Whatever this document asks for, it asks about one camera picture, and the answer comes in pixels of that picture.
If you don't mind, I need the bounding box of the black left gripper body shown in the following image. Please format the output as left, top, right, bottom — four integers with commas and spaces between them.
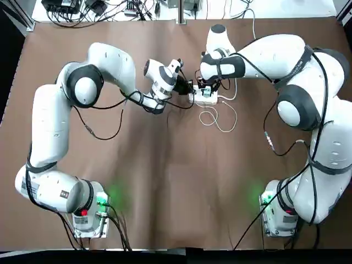
173, 76, 190, 96

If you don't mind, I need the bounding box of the white power strip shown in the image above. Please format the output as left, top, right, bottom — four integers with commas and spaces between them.
188, 85, 219, 107

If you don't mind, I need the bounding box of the thin white charging cable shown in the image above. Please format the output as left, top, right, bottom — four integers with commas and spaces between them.
198, 101, 238, 134

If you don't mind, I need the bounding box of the black power adapter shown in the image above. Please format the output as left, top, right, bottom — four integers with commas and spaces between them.
85, 0, 107, 15

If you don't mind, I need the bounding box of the black electronics box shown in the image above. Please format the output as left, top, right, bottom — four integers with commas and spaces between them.
41, 0, 80, 15

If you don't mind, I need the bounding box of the black cable with silver connector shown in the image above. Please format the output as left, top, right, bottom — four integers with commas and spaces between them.
59, 65, 195, 141
263, 96, 313, 157

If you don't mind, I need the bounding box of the grey aluminium frame post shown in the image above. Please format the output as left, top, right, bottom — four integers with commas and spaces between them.
177, 0, 187, 25

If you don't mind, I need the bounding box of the long black cable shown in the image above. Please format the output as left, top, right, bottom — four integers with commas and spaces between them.
233, 49, 331, 251

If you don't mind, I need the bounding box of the grey aluminium frame rail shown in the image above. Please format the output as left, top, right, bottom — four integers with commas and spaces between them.
335, 0, 352, 28
5, 0, 37, 32

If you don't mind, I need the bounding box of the black base cable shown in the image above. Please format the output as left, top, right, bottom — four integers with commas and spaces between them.
283, 217, 322, 250
59, 211, 86, 250
106, 202, 133, 251

